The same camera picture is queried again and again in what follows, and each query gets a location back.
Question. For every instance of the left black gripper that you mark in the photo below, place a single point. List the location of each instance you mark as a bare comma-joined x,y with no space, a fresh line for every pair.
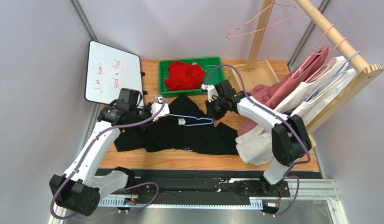
148,108

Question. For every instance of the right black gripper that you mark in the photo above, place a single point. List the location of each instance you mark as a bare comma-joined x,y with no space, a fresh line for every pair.
212,108

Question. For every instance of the blue wire hanger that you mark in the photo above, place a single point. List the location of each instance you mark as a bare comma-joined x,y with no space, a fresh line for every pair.
184,120

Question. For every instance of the black t shirt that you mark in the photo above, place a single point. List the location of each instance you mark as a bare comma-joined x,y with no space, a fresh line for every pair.
167,134

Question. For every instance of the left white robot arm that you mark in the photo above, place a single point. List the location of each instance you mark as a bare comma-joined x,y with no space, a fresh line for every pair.
77,191

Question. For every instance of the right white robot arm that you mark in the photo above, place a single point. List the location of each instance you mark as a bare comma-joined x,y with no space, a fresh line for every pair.
289,137

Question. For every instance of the hanging pink t shirt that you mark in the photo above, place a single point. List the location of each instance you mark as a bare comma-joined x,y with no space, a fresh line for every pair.
272,96

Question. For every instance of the red t shirt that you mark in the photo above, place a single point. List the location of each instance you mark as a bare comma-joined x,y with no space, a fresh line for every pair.
182,76

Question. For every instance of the white whiteboard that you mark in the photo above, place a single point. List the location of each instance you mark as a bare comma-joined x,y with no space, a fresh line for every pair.
108,71

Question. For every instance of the wooden clothes rack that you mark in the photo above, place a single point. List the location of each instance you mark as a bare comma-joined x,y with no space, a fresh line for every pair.
366,72

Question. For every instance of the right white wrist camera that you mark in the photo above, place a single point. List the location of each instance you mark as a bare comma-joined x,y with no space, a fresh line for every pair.
210,91

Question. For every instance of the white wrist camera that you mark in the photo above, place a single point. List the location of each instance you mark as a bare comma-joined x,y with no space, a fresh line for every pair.
159,108
210,91

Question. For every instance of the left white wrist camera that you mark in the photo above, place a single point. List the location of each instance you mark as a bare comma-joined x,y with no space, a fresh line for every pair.
159,108

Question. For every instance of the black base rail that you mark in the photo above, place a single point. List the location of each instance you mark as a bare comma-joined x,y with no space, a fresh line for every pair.
205,187

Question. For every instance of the pink wire hanger empty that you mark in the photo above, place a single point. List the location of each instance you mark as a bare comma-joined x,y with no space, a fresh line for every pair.
266,11

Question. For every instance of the aluminium frame rail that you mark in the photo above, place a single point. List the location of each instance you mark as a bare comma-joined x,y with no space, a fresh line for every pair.
302,189

